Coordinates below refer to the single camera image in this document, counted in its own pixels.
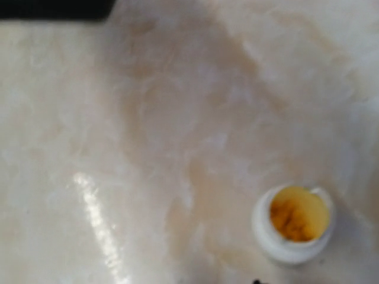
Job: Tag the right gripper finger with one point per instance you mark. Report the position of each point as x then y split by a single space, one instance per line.
56 10

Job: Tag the white pill bottle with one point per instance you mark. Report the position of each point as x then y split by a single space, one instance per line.
293 224

